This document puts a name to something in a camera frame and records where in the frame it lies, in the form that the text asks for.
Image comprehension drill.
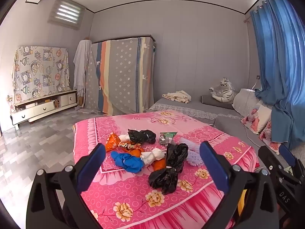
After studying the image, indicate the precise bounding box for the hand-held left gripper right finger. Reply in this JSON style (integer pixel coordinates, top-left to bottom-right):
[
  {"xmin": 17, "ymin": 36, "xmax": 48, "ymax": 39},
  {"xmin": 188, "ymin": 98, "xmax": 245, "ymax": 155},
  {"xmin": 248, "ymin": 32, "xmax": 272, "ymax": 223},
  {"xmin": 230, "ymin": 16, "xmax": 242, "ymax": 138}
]
[{"xmin": 199, "ymin": 141, "xmax": 279, "ymax": 229}]

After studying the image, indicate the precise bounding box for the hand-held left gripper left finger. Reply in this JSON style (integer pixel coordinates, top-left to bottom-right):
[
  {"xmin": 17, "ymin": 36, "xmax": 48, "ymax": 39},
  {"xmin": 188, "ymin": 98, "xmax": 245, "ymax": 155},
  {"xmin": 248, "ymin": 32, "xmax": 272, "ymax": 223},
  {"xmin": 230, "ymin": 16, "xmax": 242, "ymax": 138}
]
[{"xmin": 26, "ymin": 143, "xmax": 106, "ymax": 229}]

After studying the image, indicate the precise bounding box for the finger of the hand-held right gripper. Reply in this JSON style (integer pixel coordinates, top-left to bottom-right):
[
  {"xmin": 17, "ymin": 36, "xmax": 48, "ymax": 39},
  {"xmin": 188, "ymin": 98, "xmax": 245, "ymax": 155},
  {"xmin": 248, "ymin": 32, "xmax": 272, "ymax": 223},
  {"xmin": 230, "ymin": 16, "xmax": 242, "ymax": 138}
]
[
  {"xmin": 258, "ymin": 145, "xmax": 302, "ymax": 191},
  {"xmin": 279, "ymin": 144, "xmax": 305, "ymax": 172}
]

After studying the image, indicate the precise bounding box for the orange snack wrapper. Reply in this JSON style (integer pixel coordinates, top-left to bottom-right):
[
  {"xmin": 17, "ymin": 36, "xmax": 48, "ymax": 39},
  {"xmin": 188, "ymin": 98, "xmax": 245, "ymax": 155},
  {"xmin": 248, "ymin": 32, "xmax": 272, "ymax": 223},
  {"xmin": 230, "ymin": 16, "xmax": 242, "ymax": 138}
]
[{"xmin": 105, "ymin": 134, "xmax": 143, "ymax": 156}]

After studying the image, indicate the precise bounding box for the blue cloth bundle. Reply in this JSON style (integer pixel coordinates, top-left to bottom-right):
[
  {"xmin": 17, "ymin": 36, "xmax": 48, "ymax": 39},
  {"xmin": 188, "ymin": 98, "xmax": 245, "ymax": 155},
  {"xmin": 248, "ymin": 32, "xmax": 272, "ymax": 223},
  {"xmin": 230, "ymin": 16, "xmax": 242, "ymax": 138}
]
[{"xmin": 111, "ymin": 152, "xmax": 144, "ymax": 173}]

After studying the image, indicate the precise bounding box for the yellow rimmed black bin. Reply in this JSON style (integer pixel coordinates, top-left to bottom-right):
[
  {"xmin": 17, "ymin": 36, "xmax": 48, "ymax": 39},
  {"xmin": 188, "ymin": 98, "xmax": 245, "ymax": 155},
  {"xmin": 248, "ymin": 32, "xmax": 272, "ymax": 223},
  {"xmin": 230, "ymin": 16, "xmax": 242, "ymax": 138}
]
[{"xmin": 235, "ymin": 188, "xmax": 250, "ymax": 229}]

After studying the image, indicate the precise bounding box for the long knotted black plastic bag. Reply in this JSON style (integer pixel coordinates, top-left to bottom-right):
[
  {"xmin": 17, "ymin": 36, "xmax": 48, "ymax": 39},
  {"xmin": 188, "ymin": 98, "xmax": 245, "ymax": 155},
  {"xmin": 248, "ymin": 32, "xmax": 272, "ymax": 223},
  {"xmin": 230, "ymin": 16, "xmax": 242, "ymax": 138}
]
[{"xmin": 148, "ymin": 143, "xmax": 189, "ymax": 195}]

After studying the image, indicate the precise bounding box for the orange plastic bag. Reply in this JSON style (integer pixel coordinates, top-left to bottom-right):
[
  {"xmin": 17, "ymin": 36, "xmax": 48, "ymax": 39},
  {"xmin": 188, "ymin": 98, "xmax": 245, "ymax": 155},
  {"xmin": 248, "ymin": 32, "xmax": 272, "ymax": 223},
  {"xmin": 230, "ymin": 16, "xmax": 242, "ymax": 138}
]
[{"xmin": 152, "ymin": 159, "xmax": 166, "ymax": 171}]

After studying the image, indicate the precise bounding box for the green silver wrapper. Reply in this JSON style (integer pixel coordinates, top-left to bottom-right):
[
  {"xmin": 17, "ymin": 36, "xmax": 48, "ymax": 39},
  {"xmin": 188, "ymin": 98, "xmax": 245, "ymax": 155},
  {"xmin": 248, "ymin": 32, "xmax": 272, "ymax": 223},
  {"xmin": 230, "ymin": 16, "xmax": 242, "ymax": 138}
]
[{"xmin": 159, "ymin": 132, "xmax": 179, "ymax": 145}]

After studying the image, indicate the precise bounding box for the small black plastic bag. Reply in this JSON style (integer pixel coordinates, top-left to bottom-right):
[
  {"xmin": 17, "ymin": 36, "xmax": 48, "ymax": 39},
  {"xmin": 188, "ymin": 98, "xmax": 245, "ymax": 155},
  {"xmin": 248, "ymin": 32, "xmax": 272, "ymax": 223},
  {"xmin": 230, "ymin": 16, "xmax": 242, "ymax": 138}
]
[{"xmin": 127, "ymin": 129, "xmax": 156, "ymax": 145}]

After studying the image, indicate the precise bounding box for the large white tissue wad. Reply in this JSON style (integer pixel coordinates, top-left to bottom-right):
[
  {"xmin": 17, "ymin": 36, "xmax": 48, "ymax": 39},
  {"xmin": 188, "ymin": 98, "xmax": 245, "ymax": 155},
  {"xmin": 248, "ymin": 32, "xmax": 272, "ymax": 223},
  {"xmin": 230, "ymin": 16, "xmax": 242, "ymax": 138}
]
[{"xmin": 140, "ymin": 148, "xmax": 166, "ymax": 166}]

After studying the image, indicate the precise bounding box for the baby print pillow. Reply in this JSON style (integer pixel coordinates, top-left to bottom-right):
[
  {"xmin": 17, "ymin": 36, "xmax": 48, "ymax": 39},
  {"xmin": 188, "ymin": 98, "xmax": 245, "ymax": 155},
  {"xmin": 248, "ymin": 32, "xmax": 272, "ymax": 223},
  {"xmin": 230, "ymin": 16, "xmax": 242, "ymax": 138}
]
[
  {"xmin": 241, "ymin": 105, "xmax": 272, "ymax": 135},
  {"xmin": 258, "ymin": 119, "xmax": 282, "ymax": 155}
]

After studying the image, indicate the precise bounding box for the pink floral blanket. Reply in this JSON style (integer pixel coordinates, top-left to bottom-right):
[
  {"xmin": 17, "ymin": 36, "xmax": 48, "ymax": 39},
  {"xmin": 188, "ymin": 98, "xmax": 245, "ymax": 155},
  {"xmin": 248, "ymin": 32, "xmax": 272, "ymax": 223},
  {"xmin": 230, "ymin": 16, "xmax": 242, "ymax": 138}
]
[{"xmin": 73, "ymin": 110, "xmax": 260, "ymax": 229}]

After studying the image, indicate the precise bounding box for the grey bed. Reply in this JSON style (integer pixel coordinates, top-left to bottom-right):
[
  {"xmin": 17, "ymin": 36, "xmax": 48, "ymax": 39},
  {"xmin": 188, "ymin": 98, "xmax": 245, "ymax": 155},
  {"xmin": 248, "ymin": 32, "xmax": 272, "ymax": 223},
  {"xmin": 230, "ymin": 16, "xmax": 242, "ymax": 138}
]
[{"xmin": 148, "ymin": 93, "xmax": 305, "ymax": 170}]

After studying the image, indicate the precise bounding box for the white lace cushion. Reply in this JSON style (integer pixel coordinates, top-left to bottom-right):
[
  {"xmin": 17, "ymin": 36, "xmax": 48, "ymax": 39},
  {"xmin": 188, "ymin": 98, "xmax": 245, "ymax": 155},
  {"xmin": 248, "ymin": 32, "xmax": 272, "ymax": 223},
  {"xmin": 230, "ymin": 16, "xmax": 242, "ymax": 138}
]
[{"xmin": 232, "ymin": 88, "xmax": 262, "ymax": 117}]

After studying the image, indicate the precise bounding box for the grey bolster pillow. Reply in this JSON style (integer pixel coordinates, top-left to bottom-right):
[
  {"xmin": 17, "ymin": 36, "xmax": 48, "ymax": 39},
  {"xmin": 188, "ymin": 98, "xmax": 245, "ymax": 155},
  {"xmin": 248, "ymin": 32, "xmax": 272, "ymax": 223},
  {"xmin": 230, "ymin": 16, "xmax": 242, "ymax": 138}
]
[{"xmin": 201, "ymin": 95, "xmax": 235, "ymax": 110}]

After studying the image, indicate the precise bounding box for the white tiger plush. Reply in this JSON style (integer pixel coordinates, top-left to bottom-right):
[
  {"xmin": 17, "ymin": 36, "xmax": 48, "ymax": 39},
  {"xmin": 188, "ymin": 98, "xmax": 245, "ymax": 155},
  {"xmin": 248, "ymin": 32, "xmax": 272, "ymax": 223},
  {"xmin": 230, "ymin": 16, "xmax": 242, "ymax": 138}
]
[{"xmin": 209, "ymin": 77, "xmax": 235, "ymax": 103}]

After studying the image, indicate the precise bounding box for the white TV cabinet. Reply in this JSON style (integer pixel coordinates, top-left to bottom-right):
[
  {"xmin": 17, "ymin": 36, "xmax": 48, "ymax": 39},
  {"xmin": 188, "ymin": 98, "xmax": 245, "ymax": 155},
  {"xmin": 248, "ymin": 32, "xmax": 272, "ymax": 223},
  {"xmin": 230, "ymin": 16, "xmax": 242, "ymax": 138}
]
[{"xmin": 10, "ymin": 89, "xmax": 79, "ymax": 130}]

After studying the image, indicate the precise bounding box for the cream cloth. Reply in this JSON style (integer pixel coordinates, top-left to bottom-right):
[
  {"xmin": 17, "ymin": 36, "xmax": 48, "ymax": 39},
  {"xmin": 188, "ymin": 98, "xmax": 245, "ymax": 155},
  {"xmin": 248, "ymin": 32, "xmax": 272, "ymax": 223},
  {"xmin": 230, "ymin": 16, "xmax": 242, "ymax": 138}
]
[{"xmin": 163, "ymin": 90, "xmax": 192, "ymax": 104}]

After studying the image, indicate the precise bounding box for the white draped cloth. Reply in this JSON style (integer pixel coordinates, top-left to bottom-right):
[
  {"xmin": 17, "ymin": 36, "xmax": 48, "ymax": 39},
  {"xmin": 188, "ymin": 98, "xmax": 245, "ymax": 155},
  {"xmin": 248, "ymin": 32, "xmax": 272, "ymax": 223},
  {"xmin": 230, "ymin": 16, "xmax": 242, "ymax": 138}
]
[{"xmin": 73, "ymin": 39, "xmax": 92, "ymax": 108}]

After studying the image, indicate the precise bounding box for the blue curtain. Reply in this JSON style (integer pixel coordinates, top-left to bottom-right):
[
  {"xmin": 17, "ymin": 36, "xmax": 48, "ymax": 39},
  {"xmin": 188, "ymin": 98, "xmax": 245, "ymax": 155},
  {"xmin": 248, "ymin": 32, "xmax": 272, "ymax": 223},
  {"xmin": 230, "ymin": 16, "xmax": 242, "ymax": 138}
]
[{"xmin": 250, "ymin": 0, "xmax": 305, "ymax": 148}]

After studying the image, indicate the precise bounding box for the cartoon printed cloth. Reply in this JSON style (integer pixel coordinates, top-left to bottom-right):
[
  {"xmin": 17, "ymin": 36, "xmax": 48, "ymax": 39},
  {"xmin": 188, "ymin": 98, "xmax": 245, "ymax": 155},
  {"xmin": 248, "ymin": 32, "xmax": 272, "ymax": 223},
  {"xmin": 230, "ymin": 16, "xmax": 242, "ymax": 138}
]
[{"xmin": 11, "ymin": 46, "xmax": 71, "ymax": 111}]

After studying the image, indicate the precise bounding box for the curtain rod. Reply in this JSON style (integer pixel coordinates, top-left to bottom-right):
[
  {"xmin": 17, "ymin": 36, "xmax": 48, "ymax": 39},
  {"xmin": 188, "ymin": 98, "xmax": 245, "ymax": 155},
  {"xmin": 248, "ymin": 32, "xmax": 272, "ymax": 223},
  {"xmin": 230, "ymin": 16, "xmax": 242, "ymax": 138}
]
[{"xmin": 242, "ymin": 0, "xmax": 279, "ymax": 24}]

